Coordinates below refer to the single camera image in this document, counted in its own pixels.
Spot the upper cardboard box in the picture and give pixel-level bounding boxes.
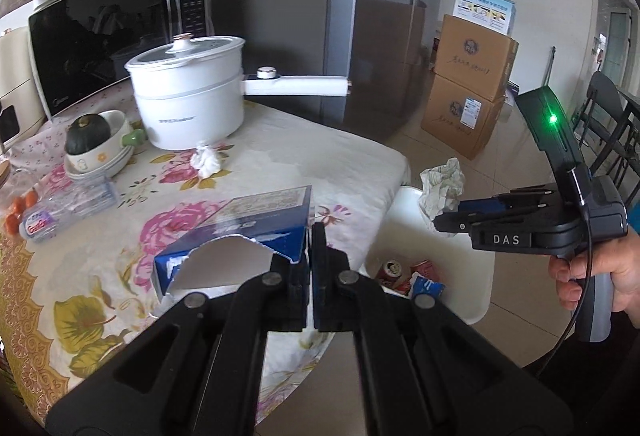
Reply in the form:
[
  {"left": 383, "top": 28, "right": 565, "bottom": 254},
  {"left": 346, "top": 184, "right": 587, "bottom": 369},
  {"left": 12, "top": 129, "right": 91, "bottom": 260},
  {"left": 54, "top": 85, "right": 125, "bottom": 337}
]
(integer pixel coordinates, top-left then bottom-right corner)
[{"left": 435, "top": 15, "right": 518, "bottom": 102}]

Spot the white trash bin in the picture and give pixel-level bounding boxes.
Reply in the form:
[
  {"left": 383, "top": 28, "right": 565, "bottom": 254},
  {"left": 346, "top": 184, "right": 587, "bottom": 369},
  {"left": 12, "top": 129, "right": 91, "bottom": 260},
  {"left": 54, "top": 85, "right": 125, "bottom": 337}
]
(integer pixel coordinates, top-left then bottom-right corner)
[{"left": 360, "top": 186, "right": 495, "bottom": 326}]

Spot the red milk drink can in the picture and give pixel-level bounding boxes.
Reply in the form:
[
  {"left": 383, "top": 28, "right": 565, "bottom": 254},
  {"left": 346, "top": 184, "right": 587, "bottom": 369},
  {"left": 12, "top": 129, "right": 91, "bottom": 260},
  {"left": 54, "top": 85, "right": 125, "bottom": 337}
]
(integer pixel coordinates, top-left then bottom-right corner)
[{"left": 410, "top": 260, "right": 440, "bottom": 282}]

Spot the small blue carton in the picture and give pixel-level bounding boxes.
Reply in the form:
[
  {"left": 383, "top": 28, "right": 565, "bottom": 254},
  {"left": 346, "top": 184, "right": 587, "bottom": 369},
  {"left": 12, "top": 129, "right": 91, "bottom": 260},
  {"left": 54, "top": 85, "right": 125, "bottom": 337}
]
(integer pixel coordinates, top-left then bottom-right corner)
[{"left": 410, "top": 274, "right": 446, "bottom": 300}]

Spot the broom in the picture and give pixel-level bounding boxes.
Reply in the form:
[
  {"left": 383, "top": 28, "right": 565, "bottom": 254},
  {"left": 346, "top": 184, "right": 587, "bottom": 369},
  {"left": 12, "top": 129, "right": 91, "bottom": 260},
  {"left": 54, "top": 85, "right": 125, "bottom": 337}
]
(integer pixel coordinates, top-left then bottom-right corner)
[{"left": 541, "top": 45, "right": 556, "bottom": 86}]

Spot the dark green pumpkin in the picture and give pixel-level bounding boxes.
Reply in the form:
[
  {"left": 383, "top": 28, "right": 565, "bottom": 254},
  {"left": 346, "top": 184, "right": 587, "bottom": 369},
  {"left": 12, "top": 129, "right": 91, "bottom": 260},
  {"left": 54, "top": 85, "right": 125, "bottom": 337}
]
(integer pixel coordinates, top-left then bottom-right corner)
[{"left": 65, "top": 113, "right": 111, "bottom": 156}]

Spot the white crumpled tissue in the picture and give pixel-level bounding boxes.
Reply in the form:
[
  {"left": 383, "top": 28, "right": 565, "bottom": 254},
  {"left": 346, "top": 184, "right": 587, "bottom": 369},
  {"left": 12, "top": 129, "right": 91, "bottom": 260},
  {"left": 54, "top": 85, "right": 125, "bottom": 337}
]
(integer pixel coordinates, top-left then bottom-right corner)
[{"left": 190, "top": 143, "right": 222, "bottom": 179}]

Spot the grey refrigerator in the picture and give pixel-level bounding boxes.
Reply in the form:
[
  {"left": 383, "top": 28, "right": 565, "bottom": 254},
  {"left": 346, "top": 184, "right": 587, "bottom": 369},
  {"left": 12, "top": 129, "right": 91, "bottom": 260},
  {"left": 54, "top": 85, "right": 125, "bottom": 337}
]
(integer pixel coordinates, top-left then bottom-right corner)
[{"left": 211, "top": 0, "right": 440, "bottom": 141}]

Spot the black microwave oven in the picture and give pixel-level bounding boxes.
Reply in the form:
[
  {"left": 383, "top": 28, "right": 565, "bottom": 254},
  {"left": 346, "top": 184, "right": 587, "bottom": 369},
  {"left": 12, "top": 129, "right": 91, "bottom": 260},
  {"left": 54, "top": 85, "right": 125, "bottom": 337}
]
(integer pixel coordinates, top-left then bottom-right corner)
[{"left": 28, "top": 0, "right": 213, "bottom": 118}]

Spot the white electric cooking pot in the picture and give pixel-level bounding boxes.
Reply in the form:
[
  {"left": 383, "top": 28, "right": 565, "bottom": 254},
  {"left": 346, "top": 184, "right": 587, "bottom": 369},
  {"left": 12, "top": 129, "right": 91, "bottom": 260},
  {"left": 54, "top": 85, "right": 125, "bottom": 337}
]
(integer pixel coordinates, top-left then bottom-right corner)
[{"left": 125, "top": 33, "right": 349, "bottom": 151}]

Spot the red can in bin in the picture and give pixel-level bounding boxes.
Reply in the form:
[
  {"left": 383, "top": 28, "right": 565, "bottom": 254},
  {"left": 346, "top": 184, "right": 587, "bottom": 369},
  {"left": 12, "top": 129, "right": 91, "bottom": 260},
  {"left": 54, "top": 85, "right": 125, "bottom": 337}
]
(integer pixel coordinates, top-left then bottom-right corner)
[{"left": 375, "top": 260, "right": 402, "bottom": 289}]

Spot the white ceramic bowl green handle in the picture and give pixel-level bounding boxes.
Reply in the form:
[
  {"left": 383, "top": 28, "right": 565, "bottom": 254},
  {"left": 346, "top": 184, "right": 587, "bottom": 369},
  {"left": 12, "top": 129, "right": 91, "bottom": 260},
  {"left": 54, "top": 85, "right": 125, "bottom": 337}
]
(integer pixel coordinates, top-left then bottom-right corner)
[{"left": 64, "top": 110, "right": 146, "bottom": 174}]

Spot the clear plastic water bottle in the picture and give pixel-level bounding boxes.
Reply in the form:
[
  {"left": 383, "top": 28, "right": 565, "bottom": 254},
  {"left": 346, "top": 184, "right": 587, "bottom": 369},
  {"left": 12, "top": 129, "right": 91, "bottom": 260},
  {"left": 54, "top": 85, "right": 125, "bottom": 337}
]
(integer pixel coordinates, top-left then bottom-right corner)
[{"left": 18, "top": 178, "right": 117, "bottom": 242}]

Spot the black chair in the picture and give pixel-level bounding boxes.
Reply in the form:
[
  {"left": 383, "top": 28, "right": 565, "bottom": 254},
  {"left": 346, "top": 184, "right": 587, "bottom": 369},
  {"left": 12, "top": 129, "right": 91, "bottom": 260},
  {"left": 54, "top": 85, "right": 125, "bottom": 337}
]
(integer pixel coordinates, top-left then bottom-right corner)
[{"left": 573, "top": 71, "right": 639, "bottom": 188}]

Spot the cream air fryer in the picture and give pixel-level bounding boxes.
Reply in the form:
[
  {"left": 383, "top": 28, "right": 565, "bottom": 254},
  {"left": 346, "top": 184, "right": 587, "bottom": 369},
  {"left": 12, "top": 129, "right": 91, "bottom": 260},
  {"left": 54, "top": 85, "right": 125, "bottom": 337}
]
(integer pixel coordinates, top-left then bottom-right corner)
[{"left": 0, "top": 27, "right": 46, "bottom": 152}]

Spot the white plate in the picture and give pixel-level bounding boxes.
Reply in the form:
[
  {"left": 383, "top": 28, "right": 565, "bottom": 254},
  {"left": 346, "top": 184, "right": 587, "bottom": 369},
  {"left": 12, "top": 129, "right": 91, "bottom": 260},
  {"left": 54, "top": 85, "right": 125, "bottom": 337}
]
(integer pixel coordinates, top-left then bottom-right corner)
[{"left": 63, "top": 146, "right": 134, "bottom": 182}]

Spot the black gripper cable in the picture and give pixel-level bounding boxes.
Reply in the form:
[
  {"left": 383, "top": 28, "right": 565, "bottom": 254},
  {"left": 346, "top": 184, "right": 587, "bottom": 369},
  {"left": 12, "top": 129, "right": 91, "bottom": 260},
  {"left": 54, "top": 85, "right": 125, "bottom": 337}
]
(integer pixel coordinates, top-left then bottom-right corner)
[{"left": 522, "top": 165, "right": 597, "bottom": 372}]

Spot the blue white printed box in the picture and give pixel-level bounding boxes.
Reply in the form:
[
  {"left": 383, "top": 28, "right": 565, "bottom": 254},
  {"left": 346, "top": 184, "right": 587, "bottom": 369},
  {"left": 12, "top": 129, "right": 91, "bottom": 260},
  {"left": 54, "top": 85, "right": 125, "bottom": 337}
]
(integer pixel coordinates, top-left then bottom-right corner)
[{"left": 451, "top": 0, "right": 516, "bottom": 37}]

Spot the large blue food box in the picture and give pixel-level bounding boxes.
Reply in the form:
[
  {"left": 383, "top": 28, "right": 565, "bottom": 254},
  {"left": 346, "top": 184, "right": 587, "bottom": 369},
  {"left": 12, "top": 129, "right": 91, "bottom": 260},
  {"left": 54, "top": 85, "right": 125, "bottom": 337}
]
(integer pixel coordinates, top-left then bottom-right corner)
[{"left": 152, "top": 186, "right": 311, "bottom": 305}]

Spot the lower cardboard box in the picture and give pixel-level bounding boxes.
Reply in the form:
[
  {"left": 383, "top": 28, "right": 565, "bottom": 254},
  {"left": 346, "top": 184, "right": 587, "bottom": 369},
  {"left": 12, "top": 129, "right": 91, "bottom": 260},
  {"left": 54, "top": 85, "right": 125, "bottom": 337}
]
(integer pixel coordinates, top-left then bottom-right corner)
[{"left": 421, "top": 76, "right": 504, "bottom": 160}]

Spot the cardboard box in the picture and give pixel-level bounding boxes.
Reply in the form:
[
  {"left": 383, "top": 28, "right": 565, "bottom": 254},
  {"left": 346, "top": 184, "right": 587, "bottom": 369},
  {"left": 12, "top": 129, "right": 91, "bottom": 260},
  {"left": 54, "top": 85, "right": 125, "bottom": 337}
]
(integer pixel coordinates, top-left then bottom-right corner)
[
  {"left": 421, "top": 76, "right": 504, "bottom": 160},
  {"left": 435, "top": 15, "right": 518, "bottom": 102}
]

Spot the person right hand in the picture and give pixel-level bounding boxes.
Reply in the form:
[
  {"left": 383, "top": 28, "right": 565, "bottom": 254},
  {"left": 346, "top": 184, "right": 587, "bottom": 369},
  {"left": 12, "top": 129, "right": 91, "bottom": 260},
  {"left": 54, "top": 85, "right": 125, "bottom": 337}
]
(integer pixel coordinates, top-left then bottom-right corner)
[{"left": 546, "top": 225, "right": 640, "bottom": 315}]

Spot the grey paper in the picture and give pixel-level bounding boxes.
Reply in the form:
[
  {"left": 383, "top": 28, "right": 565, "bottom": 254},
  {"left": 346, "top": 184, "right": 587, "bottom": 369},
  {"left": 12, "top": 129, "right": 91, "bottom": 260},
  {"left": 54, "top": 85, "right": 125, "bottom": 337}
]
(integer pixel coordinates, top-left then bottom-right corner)
[{"left": 418, "top": 158, "right": 465, "bottom": 222}]

